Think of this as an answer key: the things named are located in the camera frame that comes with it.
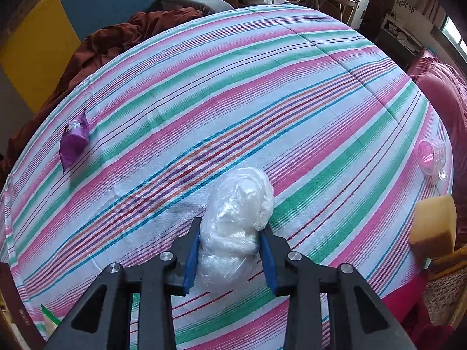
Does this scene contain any grey yellow blue headboard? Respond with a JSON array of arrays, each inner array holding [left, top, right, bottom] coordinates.
[[0, 0, 162, 114]]

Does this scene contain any pink plastic cup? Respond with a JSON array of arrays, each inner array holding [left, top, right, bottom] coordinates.
[[416, 137, 447, 180]]

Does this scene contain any maroon blanket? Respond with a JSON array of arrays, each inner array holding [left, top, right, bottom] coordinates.
[[1, 7, 206, 185]]

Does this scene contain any yellow sponge block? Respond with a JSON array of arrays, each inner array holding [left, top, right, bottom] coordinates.
[[408, 194, 457, 259]]

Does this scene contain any white plastic bag bundle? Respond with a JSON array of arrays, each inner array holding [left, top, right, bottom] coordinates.
[[196, 167, 275, 294]]

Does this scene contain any purple candy wrapper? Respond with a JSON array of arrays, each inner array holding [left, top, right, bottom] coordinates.
[[59, 111, 89, 171]]

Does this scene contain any striped pink green bedsheet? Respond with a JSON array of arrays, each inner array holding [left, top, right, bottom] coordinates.
[[1, 6, 453, 339]]

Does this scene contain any red cloth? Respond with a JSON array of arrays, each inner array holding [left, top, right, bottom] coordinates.
[[382, 270, 454, 350]]

